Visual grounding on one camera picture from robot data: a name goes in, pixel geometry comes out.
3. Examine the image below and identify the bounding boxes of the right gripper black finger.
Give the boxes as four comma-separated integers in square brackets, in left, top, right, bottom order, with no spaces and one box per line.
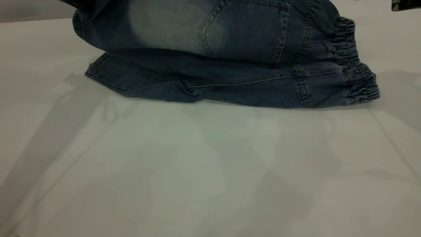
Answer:
[391,0,421,12]

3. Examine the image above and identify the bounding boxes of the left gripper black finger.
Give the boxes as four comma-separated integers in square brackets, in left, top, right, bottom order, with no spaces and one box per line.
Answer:
[59,0,98,12]

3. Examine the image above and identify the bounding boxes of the blue denim pants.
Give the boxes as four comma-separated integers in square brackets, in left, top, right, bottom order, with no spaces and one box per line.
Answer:
[72,0,380,109]

